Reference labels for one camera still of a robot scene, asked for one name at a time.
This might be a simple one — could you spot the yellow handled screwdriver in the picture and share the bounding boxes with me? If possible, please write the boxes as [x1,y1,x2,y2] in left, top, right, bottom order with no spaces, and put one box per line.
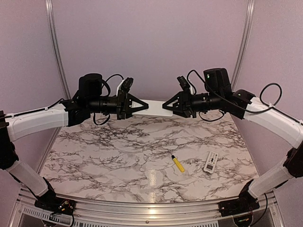
[171,155,185,173]

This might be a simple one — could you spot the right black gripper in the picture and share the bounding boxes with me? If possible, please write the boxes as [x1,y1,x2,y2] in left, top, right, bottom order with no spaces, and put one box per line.
[162,88,223,118]

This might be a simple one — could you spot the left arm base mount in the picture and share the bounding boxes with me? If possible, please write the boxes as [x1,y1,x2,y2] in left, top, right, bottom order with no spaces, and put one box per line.
[35,197,76,215]

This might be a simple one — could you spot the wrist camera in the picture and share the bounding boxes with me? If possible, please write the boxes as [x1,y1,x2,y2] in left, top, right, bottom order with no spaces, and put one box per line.
[116,77,134,95]
[177,76,196,95]

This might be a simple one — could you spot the large white remote control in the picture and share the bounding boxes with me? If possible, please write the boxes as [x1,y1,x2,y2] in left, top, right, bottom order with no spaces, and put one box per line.
[133,99,173,117]

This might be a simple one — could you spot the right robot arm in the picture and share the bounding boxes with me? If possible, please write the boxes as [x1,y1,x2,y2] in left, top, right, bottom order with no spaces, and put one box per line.
[162,68,303,212]

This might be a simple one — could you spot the small white remote control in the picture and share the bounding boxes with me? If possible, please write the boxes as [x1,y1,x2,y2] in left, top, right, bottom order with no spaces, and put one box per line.
[204,152,218,174]

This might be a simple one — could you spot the aluminium corner post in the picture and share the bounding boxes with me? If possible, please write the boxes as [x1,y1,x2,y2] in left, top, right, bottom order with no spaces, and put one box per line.
[232,0,255,88]
[45,0,71,99]

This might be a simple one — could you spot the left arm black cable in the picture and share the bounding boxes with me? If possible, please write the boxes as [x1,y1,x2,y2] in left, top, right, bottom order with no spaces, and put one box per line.
[4,74,125,126]

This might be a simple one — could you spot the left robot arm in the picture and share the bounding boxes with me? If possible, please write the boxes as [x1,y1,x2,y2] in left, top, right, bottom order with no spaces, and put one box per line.
[0,73,149,210]

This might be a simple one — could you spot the aluminium front rail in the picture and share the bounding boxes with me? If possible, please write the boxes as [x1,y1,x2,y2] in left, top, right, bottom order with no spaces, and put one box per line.
[14,188,282,227]

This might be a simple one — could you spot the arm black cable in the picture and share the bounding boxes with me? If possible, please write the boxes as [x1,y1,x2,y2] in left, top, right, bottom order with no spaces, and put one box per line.
[187,69,283,122]
[4,74,125,126]

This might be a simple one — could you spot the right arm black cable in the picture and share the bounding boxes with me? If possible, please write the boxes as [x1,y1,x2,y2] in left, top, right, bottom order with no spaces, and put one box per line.
[187,69,283,122]

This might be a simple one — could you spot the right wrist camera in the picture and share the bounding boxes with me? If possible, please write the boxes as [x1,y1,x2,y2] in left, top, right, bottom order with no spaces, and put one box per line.
[177,76,196,95]

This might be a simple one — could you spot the left aluminium corner post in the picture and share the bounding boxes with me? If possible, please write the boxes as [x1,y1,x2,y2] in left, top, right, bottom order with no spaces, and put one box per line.
[45,0,71,99]

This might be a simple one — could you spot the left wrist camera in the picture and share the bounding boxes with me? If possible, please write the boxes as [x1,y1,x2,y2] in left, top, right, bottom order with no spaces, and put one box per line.
[116,77,134,95]

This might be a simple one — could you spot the right aluminium corner post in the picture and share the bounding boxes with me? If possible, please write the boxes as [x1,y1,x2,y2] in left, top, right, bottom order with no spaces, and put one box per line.
[232,0,255,88]

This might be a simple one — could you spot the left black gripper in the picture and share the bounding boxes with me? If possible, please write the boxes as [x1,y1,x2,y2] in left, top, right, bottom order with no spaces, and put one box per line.
[87,89,149,120]

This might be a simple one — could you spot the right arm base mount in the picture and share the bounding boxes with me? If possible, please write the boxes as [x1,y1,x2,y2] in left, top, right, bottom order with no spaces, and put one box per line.
[218,198,260,217]

